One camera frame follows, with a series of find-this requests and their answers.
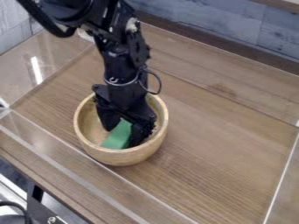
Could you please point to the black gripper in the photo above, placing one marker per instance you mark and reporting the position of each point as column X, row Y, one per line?
column 125, row 102

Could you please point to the green rectangular stick block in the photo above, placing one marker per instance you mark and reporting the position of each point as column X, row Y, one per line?
column 118, row 138

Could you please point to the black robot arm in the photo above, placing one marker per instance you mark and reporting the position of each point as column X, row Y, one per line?
column 112, row 22

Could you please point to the round wooden bowl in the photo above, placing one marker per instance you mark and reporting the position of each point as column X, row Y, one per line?
column 93, row 135

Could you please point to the clear acrylic corner bracket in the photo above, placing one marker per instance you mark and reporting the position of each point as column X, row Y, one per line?
column 85, row 35

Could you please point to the black table leg frame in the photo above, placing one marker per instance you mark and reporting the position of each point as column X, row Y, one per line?
column 41, row 213

